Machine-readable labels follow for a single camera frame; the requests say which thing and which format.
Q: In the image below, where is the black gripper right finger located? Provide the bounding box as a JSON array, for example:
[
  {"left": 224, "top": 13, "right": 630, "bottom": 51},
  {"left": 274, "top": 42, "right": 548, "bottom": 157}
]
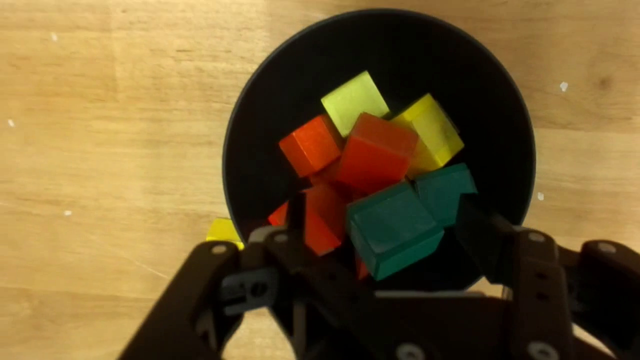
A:
[{"left": 455, "top": 199, "right": 640, "bottom": 360}]

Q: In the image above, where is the yellow wooden block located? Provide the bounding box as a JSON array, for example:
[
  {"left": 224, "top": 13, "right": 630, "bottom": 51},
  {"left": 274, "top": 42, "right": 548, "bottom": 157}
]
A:
[
  {"left": 389, "top": 93, "right": 465, "bottom": 179},
  {"left": 203, "top": 217, "right": 245, "bottom": 252},
  {"left": 319, "top": 69, "right": 392, "bottom": 140}
]

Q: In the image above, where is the black bowl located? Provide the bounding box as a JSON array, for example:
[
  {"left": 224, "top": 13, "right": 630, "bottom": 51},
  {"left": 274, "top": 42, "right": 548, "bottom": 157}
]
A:
[{"left": 220, "top": 6, "right": 538, "bottom": 295}]

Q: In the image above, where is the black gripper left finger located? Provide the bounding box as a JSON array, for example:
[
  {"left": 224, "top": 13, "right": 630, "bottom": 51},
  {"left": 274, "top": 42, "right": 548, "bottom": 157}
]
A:
[{"left": 118, "top": 191, "right": 401, "bottom": 360}]

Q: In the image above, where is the red wooden block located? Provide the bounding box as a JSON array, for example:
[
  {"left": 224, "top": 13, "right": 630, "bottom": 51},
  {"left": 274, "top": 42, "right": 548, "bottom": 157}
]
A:
[
  {"left": 327, "top": 110, "right": 421, "bottom": 200},
  {"left": 265, "top": 183, "right": 350, "bottom": 258},
  {"left": 275, "top": 113, "right": 345, "bottom": 181}
]

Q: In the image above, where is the green wooden block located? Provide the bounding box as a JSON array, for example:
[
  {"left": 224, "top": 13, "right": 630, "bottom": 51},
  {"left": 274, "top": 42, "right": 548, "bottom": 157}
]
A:
[
  {"left": 344, "top": 181, "right": 447, "bottom": 282},
  {"left": 411, "top": 162, "right": 479, "bottom": 230}
]

